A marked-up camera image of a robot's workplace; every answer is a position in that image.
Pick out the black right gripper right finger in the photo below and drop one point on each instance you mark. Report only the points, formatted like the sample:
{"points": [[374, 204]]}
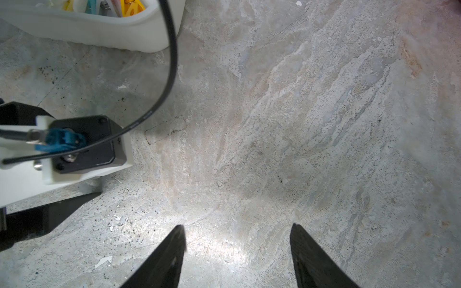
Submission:
{"points": [[313, 267]]}

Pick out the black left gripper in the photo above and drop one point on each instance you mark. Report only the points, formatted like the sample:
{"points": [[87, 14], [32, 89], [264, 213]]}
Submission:
{"points": [[41, 220]]}

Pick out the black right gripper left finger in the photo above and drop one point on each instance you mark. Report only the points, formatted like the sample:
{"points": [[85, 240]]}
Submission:
{"points": [[162, 269]]}

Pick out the yellow clothespin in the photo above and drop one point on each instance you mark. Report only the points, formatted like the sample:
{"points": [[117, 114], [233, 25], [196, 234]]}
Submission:
{"points": [[68, 6], [131, 7]]}

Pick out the teal clothespin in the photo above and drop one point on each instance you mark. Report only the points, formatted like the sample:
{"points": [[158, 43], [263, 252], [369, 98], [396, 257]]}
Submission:
{"points": [[93, 7]]}

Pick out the pink clothespin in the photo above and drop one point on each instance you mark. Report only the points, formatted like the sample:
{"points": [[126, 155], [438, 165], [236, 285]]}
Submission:
{"points": [[115, 6]]}

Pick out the white plastic storage box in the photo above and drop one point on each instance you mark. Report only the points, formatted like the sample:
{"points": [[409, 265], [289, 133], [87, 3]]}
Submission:
{"points": [[144, 32]]}

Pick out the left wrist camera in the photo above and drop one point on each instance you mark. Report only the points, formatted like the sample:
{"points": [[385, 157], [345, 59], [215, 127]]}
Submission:
{"points": [[77, 162]]}

